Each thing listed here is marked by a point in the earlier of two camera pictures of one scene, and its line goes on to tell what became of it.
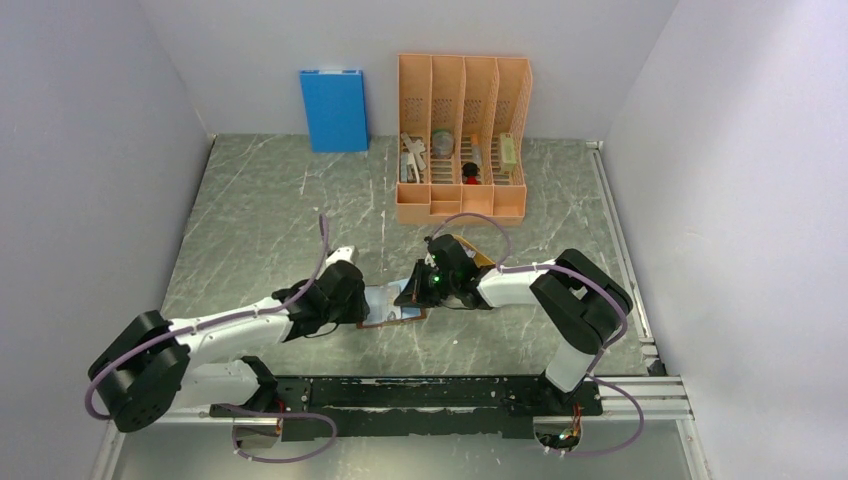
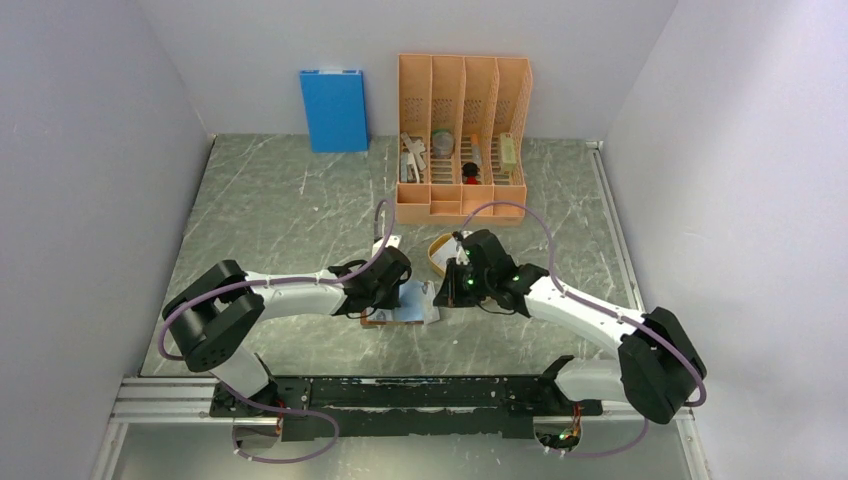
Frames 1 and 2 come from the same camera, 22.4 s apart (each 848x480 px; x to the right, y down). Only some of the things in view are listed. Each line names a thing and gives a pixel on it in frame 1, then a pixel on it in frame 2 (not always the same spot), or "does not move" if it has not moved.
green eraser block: (507, 153) does not move
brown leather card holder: (382, 308) does not move
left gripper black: (359, 308) to (392, 300)
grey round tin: (442, 142) does not move
